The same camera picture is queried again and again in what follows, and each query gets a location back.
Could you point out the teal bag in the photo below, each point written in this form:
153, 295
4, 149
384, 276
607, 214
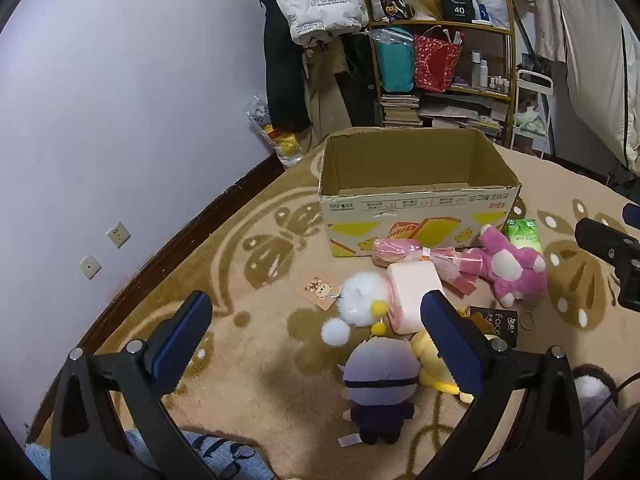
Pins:
395, 67

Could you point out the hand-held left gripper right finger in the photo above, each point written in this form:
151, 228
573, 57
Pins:
450, 342

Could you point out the grey fluffy slipper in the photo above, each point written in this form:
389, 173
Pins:
595, 400

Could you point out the row of small bottles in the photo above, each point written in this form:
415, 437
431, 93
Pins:
482, 72

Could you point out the beige coat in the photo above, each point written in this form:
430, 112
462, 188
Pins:
322, 100

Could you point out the stack of books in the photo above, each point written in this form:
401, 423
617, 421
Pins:
400, 110

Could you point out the beige patterned rug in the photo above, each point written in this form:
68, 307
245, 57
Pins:
250, 340

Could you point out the printed cardboard box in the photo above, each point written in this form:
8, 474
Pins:
400, 210

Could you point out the pink bear plush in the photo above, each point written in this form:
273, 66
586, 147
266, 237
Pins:
510, 265

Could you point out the green tissue pack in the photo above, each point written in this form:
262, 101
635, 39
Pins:
524, 234

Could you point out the blue cloth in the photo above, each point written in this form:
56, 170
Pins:
235, 460

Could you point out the red patterned gift bag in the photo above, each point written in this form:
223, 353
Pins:
435, 65

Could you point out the bear print tag card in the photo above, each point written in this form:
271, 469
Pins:
320, 289

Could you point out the pink swirl roll cushion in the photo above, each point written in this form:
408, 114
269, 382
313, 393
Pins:
412, 290

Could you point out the yellow plush toy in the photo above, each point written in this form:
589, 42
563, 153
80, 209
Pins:
427, 355

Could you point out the plastic bag with yellow toys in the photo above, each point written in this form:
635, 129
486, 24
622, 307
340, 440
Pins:
282, 142

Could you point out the black coat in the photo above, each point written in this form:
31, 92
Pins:
280, 75

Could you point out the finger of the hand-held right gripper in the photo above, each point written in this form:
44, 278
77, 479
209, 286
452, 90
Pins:
602, 242
632, 214

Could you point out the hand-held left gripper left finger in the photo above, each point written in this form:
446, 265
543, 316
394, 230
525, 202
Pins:
182, 345

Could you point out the white bed curtain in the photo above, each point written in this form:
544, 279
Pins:
590, 60

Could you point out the wooden shelf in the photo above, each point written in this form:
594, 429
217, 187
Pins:
510, 60

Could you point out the pink garbage bag roll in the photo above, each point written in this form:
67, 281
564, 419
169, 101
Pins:
400, 251

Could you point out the purple haired doll plush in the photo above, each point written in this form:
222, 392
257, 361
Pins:
380, 365

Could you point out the black box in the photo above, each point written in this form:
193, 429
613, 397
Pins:
457, 7

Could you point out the white metal cart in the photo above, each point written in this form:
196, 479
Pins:
547, 110

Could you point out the white wall socket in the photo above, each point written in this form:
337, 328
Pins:
118, 234
90, 266

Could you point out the pile of papers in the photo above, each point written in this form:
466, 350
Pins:
460, 110

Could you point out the black tissue pack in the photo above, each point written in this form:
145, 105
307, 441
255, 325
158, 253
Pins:
492, 322

